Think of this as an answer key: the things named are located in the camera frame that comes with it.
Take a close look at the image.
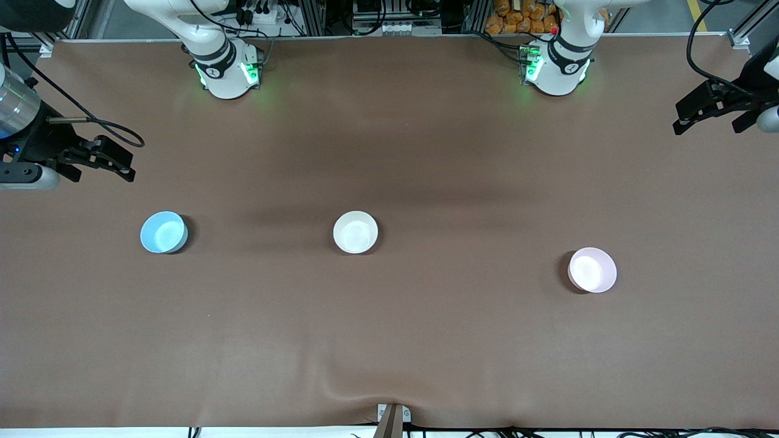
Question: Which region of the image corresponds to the brown table mat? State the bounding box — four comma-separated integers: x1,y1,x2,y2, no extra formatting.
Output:
0,33,779,429

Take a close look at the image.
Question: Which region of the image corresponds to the white bowl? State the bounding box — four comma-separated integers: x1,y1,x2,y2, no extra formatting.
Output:
333,210,379,254

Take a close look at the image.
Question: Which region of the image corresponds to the metal table edge bracket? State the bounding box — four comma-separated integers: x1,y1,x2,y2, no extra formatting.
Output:
377,403,412,438

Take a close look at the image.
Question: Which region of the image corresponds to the white power strip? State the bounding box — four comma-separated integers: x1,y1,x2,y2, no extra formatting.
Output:
234,0,292,26

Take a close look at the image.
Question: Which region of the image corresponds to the aluminium frame profile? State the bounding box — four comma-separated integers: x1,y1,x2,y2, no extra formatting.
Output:
35,0,93,57
727,0,779,50

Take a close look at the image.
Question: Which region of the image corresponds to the bag of orange buns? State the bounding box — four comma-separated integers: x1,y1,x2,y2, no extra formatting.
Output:
485,0,610,35

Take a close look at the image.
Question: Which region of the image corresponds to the pink bowl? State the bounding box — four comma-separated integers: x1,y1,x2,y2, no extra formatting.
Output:
567,247,618,294

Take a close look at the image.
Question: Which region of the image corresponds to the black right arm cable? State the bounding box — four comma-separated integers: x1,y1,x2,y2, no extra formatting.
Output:
0,33,145,149

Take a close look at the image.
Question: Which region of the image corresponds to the blue bowl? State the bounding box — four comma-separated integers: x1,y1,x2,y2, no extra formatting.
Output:
140,211,189,254

